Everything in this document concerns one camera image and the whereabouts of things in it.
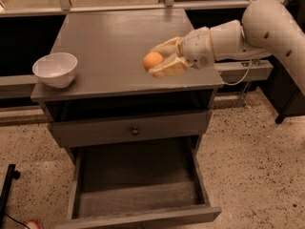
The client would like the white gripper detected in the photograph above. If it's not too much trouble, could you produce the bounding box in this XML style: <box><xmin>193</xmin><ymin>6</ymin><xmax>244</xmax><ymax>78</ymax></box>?
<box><xmin>149</xmin><ymin>27</ymin><xmax>215</xmax><ymax>78</ymax></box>

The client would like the orange fruit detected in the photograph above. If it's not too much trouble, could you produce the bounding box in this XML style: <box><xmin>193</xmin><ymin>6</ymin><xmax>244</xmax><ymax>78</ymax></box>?
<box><xmin>143</xmin><ymin>52</ymin><xmax>164</xmax><ymax>71</ymax></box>

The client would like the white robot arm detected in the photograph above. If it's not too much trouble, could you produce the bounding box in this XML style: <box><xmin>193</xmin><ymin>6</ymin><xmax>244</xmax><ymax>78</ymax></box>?
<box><xmin>149</xmin><ymin>0</ymin><xmax>305</xmax><ymax>94</ymax></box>

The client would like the grey wooden drawer cabinet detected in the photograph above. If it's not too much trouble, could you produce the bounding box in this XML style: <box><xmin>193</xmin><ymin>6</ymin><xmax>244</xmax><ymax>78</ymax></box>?
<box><xmin>30</xmin><ymin>8</ymin><xmax>225</xmax><ymax>164</ymax></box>

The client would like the round metal drawer knob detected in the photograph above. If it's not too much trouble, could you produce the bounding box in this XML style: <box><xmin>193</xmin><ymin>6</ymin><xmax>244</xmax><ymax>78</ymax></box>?
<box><xmin>131</xmin><ymin>127</ymin><xmax>139</xmax><ymax>135</ymax></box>

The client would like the closed grey middle drawer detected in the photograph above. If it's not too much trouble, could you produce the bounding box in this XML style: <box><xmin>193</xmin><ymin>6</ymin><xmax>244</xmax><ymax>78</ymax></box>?
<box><xmin>50</xmin><ymin>110</ymin><xmax>212</xmax><ymax>148</ymax></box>

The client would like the open grey bottom drawer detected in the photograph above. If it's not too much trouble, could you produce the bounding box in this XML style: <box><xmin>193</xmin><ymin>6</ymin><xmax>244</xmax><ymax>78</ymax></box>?
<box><xmin>55</xmin><ymin>135</ymin><xmax>221</xmax><ymax>229</ymax></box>

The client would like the dark cabinet at right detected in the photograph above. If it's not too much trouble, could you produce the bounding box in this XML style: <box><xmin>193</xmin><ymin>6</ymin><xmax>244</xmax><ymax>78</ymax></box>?
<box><xmin>259</xmin><ymin>56</ymin><xmax>305</xmax><ymax>124</ymax></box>

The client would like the white bowl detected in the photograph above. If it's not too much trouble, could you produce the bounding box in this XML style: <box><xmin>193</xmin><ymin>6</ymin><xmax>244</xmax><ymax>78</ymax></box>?
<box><xmin>32</xmin><ymin>52</ymin><xmax>78</xmax><ymax>88</ymax></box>

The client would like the black stand leg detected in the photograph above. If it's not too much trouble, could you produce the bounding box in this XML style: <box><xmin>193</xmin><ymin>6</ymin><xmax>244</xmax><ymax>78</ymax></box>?
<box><xmin>0</xmin><ymin>164</ymin><xmax>20</xmax><ymax>226</ymax></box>

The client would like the red and white object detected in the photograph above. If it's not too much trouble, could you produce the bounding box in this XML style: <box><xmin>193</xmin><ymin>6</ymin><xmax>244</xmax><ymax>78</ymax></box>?
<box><xmin>24</xmin><ymin>220</ymin><xmax>43</xmax><ymax>229</ymax></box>

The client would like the metal frame rail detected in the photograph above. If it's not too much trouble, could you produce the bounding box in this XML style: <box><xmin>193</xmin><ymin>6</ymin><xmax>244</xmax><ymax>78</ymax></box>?
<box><xmin>0</xmin><ymin>0</ymin><xmax>295</xmax><ymax>18</ymax></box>

